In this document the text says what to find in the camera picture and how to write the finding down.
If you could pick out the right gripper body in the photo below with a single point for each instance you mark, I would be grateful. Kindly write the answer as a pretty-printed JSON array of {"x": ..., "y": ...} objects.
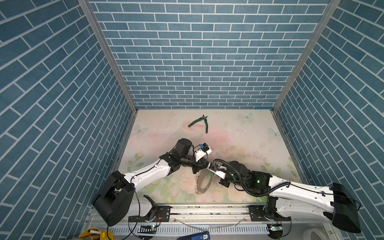
[{"x": 224, "y": 182}]

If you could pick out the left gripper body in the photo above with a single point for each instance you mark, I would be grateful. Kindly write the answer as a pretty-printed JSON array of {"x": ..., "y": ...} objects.
[{"x": 196, "y": 165}]

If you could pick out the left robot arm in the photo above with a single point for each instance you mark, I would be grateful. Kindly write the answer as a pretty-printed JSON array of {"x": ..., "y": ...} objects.
[{"x": 117, "y": 198}]

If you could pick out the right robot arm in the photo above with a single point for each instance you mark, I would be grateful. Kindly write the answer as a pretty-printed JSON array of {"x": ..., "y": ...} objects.
[{"x": 288, "y": 200}]

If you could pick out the blue device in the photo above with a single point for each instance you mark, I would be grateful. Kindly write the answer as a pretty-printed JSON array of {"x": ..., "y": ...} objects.
[{"x": 196, "y": 236}]

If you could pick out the white tape roll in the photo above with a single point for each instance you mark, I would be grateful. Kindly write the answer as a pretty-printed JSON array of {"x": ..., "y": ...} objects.
[{"x": 314, "y": 234}]

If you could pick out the yellow tape roll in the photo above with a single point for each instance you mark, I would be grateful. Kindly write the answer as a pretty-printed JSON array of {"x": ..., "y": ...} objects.
[{"x": 96, "y": 234}]

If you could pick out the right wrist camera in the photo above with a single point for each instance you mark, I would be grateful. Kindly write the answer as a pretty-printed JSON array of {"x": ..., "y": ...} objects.
[{"x": 221, "y": 173}]

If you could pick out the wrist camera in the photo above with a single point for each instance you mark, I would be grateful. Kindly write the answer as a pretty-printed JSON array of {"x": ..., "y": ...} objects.
[
  {"x": 221, "y": 173},
  {"x": 201, "y": 151}
]

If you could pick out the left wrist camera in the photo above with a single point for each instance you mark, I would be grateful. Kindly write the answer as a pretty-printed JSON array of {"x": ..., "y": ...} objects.
[{"x": 201, "y": 151}]

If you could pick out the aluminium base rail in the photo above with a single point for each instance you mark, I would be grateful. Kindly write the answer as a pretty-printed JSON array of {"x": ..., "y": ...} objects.
[{"x": 215, "y": 213}]

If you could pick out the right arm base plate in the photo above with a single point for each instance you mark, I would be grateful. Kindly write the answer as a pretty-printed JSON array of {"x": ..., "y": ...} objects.
[{"x": 259, "y": 213}]

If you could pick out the green handled pliers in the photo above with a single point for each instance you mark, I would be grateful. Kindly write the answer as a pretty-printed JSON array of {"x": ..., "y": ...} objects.
[{"x": 204, "y": 119}]

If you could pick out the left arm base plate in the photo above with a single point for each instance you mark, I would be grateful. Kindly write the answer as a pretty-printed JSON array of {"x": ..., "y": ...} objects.
[{"x": 160, "y": 214}]

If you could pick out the white cable duct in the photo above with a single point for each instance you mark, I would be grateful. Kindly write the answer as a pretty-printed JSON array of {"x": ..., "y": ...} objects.
[{"x": 180, "y": 229}]

